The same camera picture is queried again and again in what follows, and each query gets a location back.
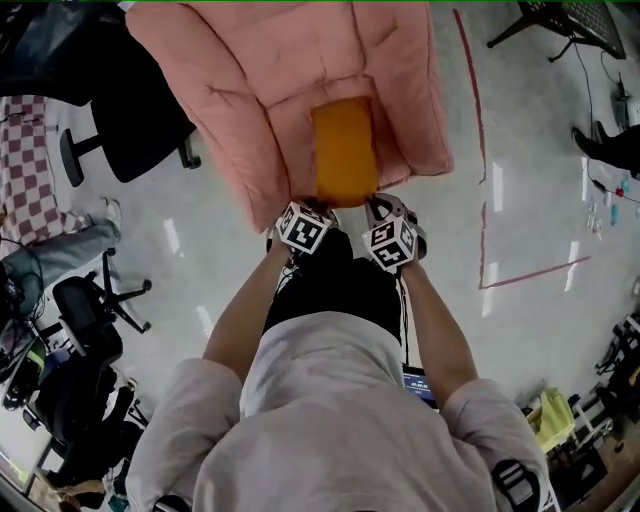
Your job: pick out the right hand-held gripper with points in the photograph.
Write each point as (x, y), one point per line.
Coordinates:
(390, 245)

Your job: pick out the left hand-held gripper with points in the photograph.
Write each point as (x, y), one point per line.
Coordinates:
(302, 230)

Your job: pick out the orange cushion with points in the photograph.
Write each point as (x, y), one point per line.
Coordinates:
(345, 155)

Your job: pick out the person's left forearm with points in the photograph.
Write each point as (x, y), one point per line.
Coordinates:
(240, 320)

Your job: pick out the person's right forearm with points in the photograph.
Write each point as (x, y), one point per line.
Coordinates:
(435, 340)

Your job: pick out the person's black trousers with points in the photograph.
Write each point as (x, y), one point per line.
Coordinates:
(330, 285)

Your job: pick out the pink padded armchair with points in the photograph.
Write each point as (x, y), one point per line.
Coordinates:
(250, 100)

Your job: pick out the black device blue screen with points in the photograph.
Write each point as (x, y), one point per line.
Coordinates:
(419, 387)

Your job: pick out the person's grey shirt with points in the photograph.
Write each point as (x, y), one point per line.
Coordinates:
(325, 425)

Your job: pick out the black office chair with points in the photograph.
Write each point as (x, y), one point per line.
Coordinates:
(125, 100)
(85, 315)

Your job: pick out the teal bottle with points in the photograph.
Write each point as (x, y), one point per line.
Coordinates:
(614, 214)

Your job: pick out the yellow-green cloth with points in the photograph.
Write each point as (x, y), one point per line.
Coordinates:
(552, 420)

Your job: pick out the black metal mesh table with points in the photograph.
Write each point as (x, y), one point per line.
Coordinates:
(575, 20)

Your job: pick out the pink checkered tablecloth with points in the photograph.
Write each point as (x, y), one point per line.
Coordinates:
(27, 175)

